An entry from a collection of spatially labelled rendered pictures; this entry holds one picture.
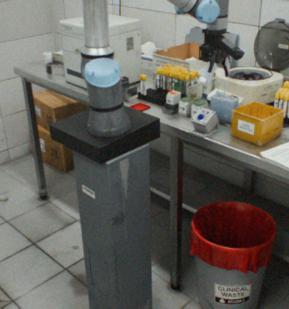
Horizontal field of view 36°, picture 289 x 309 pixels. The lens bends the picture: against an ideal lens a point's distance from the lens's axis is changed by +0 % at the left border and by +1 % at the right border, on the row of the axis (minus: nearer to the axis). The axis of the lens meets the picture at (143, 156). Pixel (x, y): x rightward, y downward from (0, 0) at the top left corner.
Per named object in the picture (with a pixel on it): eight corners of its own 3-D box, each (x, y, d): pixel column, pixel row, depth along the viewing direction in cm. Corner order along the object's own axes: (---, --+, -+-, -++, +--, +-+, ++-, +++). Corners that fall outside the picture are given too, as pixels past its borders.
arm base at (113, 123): (111, 141, 147) (107, 114, 142) (78, 130, 155) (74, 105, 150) (139, 123, 157) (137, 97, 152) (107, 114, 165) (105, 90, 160)
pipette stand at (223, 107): (207, 121, 176) (208, 97, 171) (216, 115, 180) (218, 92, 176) (230, 127, 170) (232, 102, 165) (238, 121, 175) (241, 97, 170)
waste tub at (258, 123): (229, 135, 163) (231, 110, 159) (251, 125, 171) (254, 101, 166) (260, 147, 154) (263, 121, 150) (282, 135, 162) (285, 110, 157)
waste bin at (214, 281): (170, 298, 210) (170, 221, 190) (217, 260, 233) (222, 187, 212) (237, 346, 186) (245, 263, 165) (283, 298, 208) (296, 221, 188)
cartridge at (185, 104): (178, 114, 182) (178, 99, 179) (185, 111, 185) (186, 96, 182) (185, 117, 180) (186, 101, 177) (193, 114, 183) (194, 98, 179)
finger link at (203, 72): (196, 85, 168) (204, 62, 168) (209, 87, 165) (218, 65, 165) (192, 82, 165) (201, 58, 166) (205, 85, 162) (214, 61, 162)
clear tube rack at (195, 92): (154, 92, 206) (154, 78, 203) (168, 87, 213) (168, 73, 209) (187, 103, 193) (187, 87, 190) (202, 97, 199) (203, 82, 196)
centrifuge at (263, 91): (199, 101, 196) (200, 73, 190) (246, 86, 211) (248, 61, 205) (239, 116, 179) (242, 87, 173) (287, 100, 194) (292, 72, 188)
